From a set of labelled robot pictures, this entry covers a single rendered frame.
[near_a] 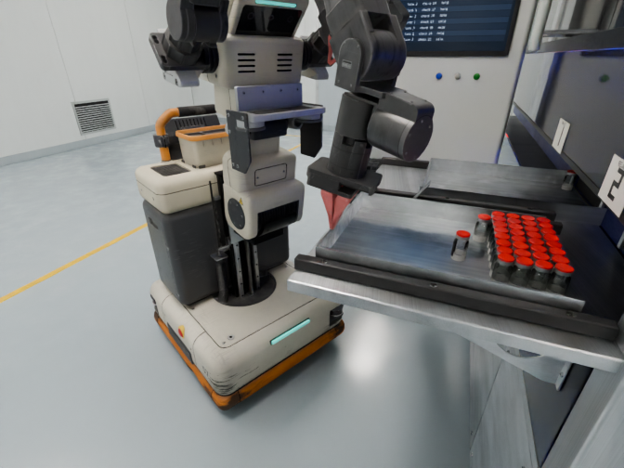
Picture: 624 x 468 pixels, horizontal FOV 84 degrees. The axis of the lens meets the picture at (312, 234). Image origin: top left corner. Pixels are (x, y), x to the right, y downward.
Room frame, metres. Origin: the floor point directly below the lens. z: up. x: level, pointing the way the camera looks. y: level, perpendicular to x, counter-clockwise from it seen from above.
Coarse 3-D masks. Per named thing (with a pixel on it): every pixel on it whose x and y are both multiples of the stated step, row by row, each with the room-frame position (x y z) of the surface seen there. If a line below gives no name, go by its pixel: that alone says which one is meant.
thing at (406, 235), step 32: (352, 224) 0.60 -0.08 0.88; (384, 224) 0.60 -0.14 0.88; (416, 224) 0.60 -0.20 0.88; (448, 224) 0.60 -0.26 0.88; (320, 256) 0.45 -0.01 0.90; (352, 256) 0.43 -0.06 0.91; (384, 256) 0.48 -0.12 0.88; (416, 256) 0.48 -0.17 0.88; (448, 256) 0.48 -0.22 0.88; (480, 256) 0.48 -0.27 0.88; (480, 288) 0.36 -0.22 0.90; (512, 288) 0.35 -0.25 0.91
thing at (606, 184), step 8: (616, 160) 0.46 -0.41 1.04; (608, 168) 0.47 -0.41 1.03; (616, 168) 0.45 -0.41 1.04; (608, 176) 0.46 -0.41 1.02; (616, 176) 0.44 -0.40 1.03; (608, 184) 0.45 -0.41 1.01; (600, 192) 0.46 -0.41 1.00; (616, 192) 0.42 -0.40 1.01; (608, 200) 0.43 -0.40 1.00; (616, 200) 0.41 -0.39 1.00; (616, 208) 0.41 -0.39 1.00
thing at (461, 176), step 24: (432, 168) 0.96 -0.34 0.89; (456, 168) 0.93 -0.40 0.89; (480, 168) 0.91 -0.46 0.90; (504, 168) 0.89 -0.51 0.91; (528, 168) 0.87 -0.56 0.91; (432, 192) 0.71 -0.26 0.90; (456, 192) 0.69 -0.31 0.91; (480, 192) 0.77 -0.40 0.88; (504, 192) 0.77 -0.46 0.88; (528, 192) 0.77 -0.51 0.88; (552, 192) 0.77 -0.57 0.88; (576, 216) 0.61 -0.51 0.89; (600, 216) 0.60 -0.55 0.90
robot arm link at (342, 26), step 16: (336, 0) 0.49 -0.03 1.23; (352, 0) 0.47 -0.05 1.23; (368, 0) 0.47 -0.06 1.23; (384, 0) 0.50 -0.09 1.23; (336, 16) 0.48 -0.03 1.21; (352, 16) 0.46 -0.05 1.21; (368, 16) 0.46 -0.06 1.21; (384, 16) 0.49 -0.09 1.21; (336, 32) 0.48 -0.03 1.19; (352, 32) 0.46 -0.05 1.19; (368, 32) 0.44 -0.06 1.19; (384, 32) 0.47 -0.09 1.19; (400, 32) 0.49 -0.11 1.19; (336, 48) 0.48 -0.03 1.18; (368, 48) 0.44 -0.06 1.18; (384, 48) 0.45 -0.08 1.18; (400, 48) 0.47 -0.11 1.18; (368, 64) 0.44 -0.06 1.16; (384, 64) 0.46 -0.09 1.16; (400, 64) 0.48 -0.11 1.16; (368, 80) 0.47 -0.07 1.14
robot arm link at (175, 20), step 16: (176, 0) 0.79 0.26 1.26; (192, 0) 0.78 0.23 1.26; (208, 0) 0.80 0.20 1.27; (224, 0) 0.83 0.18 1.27; (176, 16) 0.79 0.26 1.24; (192, 16) 0.79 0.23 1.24; (224, 16) 0.84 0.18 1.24; (176, 32) 0.80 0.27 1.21; (192, 32) 0.80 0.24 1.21; (224, 32) 0.84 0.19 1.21
